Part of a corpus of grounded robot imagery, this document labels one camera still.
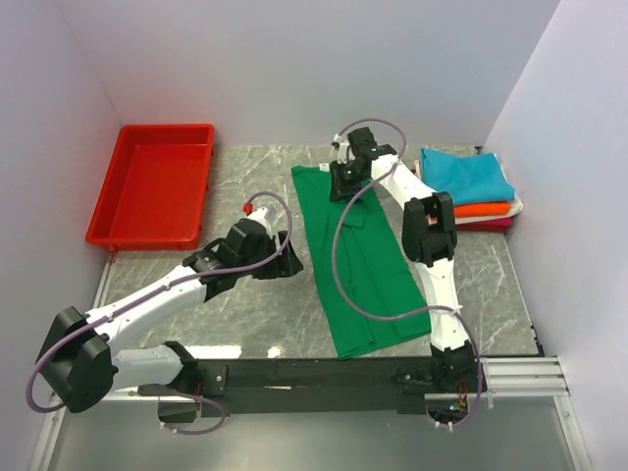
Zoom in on green t shirt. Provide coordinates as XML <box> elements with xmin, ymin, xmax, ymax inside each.
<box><xmin>291</xmin><ymin>166</ymin><xmax>431</xmax><ymax>359</ymax></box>

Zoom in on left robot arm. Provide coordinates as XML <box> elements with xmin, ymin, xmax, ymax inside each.
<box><xmin>34</xmin><ymin>217</ymin><xmax>303</xmax><ymax>413</ymax></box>

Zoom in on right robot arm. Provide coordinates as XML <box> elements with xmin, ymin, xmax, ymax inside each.
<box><xmin>330</xmin><ymin>127</ymin><xmax>482</xmax><ymax>392</ymax></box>

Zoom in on red plastic bin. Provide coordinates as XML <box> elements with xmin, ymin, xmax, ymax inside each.
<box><xmin>86</xmin><ymin>124</ymin><xmax>214</xmax><ymax>251</ymax></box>

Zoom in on teal folded shirt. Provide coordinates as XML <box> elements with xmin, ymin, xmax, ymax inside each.
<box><xmin>421</xmin><ymin>148</ymin><xmax>516</xmax><ymax>205</ymax></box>

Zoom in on orange folded shirt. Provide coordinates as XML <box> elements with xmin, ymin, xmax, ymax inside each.
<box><xmin>454</xmin><ymin>201</ymin><xmax>510</xmax><ymax>218</ymax></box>

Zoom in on magenta folded shirt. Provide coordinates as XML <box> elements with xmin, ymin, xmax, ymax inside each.
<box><xmin>456</xmin><ymin>218</ymin><xmax>513</xmax><ymax>234</ymax></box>

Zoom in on white folded shirt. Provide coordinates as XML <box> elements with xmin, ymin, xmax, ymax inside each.
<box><xmin>415</xmin><ymin>155</ymin><xmax>523</xmax><ymax>225</ymax></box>

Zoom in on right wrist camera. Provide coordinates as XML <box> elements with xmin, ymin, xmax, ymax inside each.
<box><xmin>330</xmin><ymin>133</ymin><xmax>354</xmax><ymax>165</ymax></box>

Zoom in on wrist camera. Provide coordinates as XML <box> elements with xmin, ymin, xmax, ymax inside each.
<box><xmin>330</xmin><ymin>133</ymin><xmax>354</xmax><ymax>165</ymax></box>
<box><xmin>243</xmin><ymin>202</ymin><xmax>277</xmax><ymax>234</ymax></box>

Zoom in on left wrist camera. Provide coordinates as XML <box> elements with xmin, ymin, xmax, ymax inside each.
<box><xmin>243</xmin><ymin>202</ymin><xmax>277</xmax><ymax>234</ymax></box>

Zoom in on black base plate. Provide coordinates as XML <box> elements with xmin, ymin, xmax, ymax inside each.
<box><xmin>136</xmin><ymin>357</ymin><xmax>490</xmax><ymax>426</ymax></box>

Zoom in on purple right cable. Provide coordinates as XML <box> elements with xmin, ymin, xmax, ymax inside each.
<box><xmin>331</xmin><ymin>119</ymin><xmax>487</xmax><ymax>429</ymax></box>

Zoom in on purple cable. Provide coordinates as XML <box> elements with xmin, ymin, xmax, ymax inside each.
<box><xmin>331</xmin><ymin>119</ymin><xmax>487</xmax><ymax>429</ymax></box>
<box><xmin>25</xmin><ymin>190</ymin><xmax>293</xmax><ymax>436</ymax></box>

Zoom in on aluminium rail frame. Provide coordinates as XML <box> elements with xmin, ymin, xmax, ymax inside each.
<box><xmin>26</xmin><ymin>259</ymin><xmax>590</xmax><ymax>471</ymax></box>

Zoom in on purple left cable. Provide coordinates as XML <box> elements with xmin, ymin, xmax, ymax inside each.
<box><xmin>25</xmin><ymin>190</ymin><xmax>293</xmax><ymax>436</ymax></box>

